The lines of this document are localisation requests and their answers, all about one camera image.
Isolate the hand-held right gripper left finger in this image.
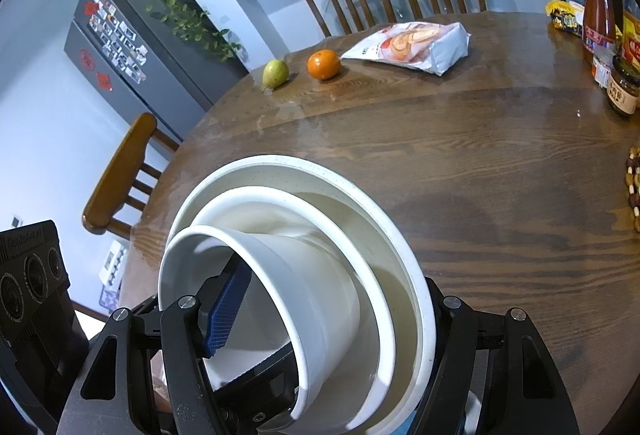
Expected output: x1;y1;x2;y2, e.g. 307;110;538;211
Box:
55;260;251;435

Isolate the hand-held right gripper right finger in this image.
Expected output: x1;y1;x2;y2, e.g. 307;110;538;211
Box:
407;277;581;435

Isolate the small white bowl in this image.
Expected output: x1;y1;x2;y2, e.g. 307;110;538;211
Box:
165;225;362;421

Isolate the medium white bowl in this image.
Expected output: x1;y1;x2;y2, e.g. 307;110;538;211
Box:
190;186;398;431

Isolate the large white bowl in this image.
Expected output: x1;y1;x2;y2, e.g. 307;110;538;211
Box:
157;155;438;435

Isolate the white printed carton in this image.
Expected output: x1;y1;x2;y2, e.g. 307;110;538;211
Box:
97;240;131;311

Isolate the beaded trivet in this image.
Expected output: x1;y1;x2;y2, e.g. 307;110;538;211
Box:
625;154;640;233

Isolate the green pear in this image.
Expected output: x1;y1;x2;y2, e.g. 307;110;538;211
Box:
262;60;290;90

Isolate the grey fridge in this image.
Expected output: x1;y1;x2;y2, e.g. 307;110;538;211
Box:
63;0;250;143

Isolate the orange fruit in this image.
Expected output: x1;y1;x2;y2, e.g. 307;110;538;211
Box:
307;50;342;81

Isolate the group of fridge photo magnets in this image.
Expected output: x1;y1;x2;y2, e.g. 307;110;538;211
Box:
86;0;150;83

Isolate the brown sauce jar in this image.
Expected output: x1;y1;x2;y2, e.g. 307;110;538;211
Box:
606;56;640;117

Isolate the white snack bag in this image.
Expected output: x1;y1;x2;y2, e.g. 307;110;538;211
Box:
340;22;472;76

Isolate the long hanging vine plant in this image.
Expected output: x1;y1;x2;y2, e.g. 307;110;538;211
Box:
95;0;248;63

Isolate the yellow snack packet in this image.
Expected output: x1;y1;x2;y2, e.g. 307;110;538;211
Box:
545;0;586;36

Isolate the oil bottle with yellow cap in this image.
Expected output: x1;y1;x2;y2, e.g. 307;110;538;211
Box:
621;0;640;66

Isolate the red sauce bottle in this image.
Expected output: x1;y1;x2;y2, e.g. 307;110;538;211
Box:
581;0;617;56

